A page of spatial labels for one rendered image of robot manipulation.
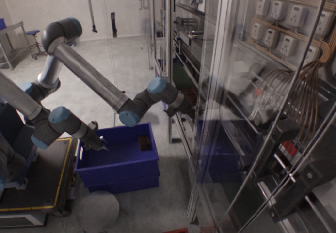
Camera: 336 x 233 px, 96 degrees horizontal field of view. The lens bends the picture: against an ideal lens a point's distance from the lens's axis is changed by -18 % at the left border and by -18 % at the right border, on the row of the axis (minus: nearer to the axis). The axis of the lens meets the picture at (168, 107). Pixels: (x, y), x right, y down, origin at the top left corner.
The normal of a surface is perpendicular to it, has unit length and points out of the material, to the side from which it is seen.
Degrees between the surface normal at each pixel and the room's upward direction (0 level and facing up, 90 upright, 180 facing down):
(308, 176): 90
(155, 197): 0
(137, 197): 0
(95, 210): 0
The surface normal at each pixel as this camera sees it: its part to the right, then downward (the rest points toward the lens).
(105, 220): 0.00, -0.80
